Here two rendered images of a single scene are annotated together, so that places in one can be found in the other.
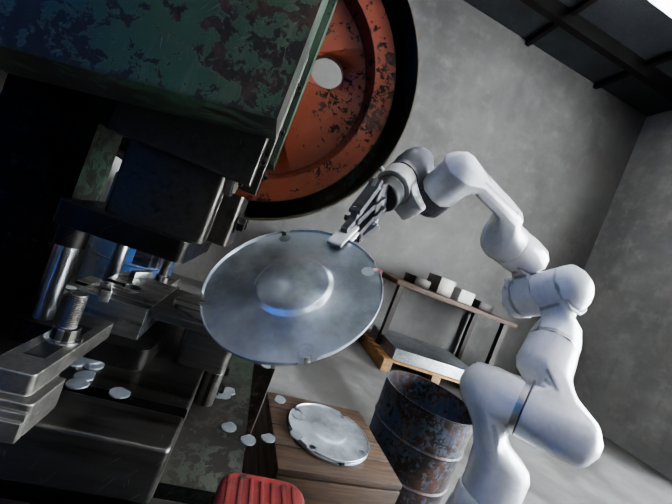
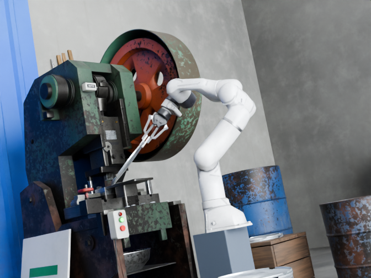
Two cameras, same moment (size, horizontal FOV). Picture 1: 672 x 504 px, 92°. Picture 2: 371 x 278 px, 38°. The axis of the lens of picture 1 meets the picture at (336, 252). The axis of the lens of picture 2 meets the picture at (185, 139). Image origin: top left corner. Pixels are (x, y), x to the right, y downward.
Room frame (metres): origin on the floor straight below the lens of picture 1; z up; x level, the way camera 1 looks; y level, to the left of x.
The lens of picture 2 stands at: (-0.82, -2.53, 0.51)
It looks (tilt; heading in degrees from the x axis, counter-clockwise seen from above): 9 degrees up; 56
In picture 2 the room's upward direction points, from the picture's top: 10 degrees counter-clockwise
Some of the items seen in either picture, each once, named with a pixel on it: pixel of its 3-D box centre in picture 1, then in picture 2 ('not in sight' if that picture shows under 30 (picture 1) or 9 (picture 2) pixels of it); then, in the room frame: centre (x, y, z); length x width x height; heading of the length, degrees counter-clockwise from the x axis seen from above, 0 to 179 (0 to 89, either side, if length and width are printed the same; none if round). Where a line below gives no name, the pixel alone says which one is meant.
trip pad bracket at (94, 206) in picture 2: not in sight; (93, 217); (0.25, -0.01, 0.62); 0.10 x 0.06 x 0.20; 13
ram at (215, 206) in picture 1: (216, 144); (107, 141); (0.51, 0.24, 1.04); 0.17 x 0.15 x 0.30; 103
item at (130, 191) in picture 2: (227, 354); (131, 193); (0.54, 0.11, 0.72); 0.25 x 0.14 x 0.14; 103
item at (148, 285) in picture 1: (130, 301); (111, 191); (0.51, 0.27, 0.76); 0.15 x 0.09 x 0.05; 13
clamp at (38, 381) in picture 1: (58, 340); (85, 194); (0.34, 0.24, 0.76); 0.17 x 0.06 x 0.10; 13
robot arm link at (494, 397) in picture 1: (492, 428); (209, 174); (0.68, -0.44, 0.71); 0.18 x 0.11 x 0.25; 52
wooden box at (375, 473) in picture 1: (309, 480); (263, 273); (1.08, -0.20, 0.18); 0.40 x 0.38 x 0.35; 108
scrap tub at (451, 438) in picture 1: (411, 443); (370, 244); (1.45, -0.63, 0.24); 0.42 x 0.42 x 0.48
